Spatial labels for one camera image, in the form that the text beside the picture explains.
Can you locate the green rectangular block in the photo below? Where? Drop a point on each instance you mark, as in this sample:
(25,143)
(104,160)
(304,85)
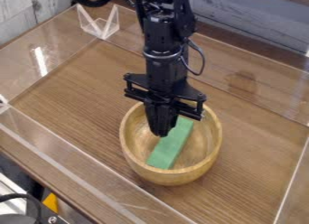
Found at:
(169,147)

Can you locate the yellow label on equipment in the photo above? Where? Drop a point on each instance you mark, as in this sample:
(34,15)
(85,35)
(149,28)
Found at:
(50,202)

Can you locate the brown wooden bowl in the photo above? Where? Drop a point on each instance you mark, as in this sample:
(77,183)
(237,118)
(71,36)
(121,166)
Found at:
(180,158)

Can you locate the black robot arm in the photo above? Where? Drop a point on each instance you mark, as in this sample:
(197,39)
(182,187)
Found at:
(168,24)

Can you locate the black equipment with screw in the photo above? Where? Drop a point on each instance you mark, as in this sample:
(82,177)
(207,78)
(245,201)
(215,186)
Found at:
(49,216)

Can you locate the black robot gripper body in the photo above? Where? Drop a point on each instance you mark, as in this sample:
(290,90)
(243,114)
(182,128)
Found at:
(164,84)

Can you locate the clear acrylic tray walls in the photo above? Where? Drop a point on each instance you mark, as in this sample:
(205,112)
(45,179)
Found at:
(61,81)

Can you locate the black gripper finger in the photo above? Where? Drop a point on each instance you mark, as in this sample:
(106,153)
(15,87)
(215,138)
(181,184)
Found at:
(172,118)
(157,118)

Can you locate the clear acrylic corner bracket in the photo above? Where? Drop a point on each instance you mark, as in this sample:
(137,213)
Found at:
(102,28)

